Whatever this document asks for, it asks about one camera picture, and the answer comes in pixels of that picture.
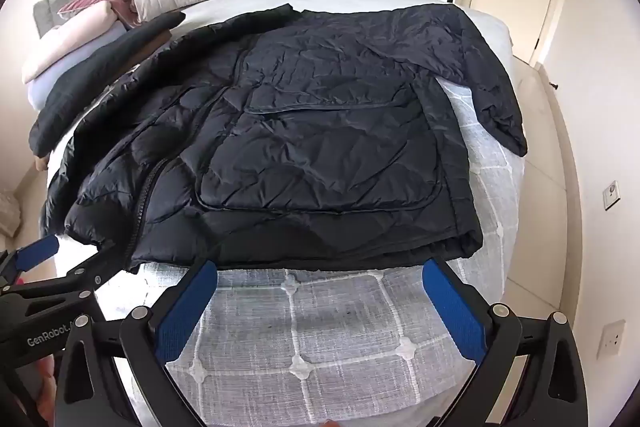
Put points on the folded pale pink blanket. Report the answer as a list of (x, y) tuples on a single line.
[(65, 37)]

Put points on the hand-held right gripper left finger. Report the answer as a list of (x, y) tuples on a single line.
[(187, 307)]

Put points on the black puffer jacket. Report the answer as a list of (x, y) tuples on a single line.
[(325, 132)]

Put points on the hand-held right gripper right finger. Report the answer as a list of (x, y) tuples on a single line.
[(452, 312)]

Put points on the light grey pillow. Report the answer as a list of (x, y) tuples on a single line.
[(50, 82)]

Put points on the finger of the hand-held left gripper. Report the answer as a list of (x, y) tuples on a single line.
[(37, 253), (75, 279)]

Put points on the brown cloth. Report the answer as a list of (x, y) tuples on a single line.
[(41, 163)]

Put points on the white wall socket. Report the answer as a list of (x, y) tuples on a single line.
[(612, 339)]

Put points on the white checkered blanket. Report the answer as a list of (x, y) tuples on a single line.
[(320, 322)]

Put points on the black pillow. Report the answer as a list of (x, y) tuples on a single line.
[(75, 97)]

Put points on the pink striped cloth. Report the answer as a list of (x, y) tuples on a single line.
[(82, 2)]

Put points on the wall switch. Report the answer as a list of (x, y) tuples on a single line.
[(612, 195)]

